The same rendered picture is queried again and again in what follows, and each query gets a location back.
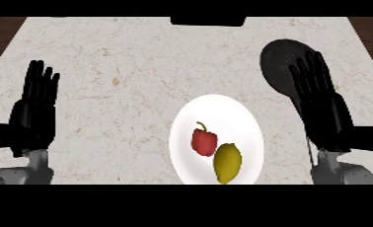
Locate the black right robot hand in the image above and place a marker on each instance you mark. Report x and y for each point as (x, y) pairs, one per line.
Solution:
(325, 112)

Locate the red bell pepper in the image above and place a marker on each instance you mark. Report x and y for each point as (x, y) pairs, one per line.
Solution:
(204, 141)

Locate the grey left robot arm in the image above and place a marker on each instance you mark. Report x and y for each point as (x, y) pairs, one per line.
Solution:
(30, 170)

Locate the white oval plate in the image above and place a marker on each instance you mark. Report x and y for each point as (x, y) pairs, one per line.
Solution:
(216, 138)

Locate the black appliance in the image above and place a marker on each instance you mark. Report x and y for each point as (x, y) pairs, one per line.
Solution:
(209, 21)

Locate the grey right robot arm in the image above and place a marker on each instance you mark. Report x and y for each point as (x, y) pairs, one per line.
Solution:
(340, 171)

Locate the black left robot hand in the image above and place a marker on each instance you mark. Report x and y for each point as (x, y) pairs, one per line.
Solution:
(33, 115)

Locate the yellow-green mango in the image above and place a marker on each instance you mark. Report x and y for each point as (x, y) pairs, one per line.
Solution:
(228, 163)

